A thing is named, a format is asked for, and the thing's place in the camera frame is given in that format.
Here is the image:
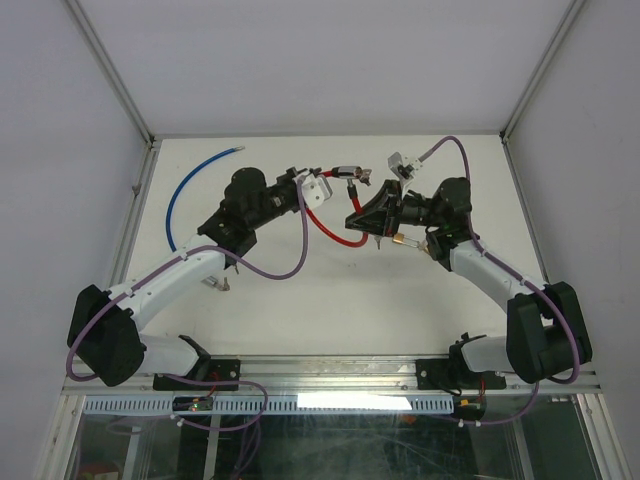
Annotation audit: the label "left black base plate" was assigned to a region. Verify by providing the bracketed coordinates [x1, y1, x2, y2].
[152, 358, 241, 392]

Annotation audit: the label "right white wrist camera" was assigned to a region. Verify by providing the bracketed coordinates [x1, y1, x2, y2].
[387, 152, 423, 194]

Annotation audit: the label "aluminium mounting rail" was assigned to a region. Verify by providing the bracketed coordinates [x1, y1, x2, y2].
[62, 354, 602, 396]

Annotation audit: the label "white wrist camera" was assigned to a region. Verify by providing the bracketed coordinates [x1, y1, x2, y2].
[387, 152, 423, 194]
[296, 172, 333, 210]

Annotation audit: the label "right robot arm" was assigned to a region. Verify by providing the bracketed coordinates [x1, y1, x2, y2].
[345, 177, 593, 387]

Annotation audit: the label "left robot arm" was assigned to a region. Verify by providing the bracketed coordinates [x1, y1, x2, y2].
[65, 167, 331, 389]

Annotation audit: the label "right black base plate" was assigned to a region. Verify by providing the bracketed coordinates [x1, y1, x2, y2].
[415, 357, 506, 392]

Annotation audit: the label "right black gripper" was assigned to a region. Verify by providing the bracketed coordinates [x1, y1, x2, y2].
[345, 179, 444, 237]

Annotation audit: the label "red cable lock keys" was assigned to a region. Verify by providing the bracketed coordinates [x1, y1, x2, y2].
[354, 167, 372, 186]

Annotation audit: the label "red cable lock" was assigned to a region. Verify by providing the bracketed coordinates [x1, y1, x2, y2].
[306, 166, 369, 249]

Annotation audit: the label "white slotted cable duct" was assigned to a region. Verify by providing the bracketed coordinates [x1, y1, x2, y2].
[84, 393, 454, 416]

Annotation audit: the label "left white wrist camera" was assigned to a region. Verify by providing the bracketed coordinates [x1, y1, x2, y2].
[296, 172, 333, 210]

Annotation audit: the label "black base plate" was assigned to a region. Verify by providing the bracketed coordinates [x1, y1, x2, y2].
[152, 358, 241, 392]
[415, 357, 506, 392]

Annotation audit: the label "blue cable lock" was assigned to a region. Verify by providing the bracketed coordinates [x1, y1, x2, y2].
[165, 145, 246, 254]

